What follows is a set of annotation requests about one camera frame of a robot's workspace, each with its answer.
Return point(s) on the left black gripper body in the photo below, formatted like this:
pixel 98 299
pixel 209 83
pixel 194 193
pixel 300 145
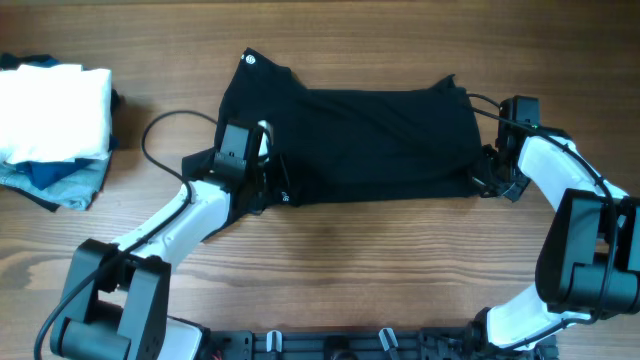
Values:
pixel 262 178

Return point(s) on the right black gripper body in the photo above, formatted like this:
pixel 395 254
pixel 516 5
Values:
pixel 497 178

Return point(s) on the black t-shirt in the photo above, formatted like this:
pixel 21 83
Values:
pixel 337 146

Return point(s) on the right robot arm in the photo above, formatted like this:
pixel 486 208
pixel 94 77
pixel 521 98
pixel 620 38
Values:
pixel 588 267

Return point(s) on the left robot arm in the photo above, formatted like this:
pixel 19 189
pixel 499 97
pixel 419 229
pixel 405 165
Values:
pixel 115 299

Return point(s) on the light blue denim garment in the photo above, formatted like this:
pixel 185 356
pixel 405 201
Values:
pixel 51 185

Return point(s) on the dark blue folded garment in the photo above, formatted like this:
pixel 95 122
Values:
pixel 47 170

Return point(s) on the white folded cloth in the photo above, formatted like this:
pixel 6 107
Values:
pixel 50 112

